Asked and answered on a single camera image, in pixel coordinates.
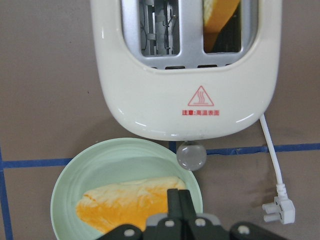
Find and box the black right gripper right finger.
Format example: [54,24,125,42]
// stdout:
[177,189,208,240]

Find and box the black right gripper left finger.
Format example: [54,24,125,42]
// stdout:
[166,188,187,240]

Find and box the white two-slot toaster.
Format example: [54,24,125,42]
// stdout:
[90,0,282,171]

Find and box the bread slice in toaster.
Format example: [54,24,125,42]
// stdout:
[202,0,240,34]

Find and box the triangular bread on plate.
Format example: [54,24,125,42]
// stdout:
[75,176,186,234]

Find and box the light green plate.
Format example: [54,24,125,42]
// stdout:
[50,138,203,240]

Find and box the white toaster power cord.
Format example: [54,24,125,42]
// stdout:
[258,116,296,225]

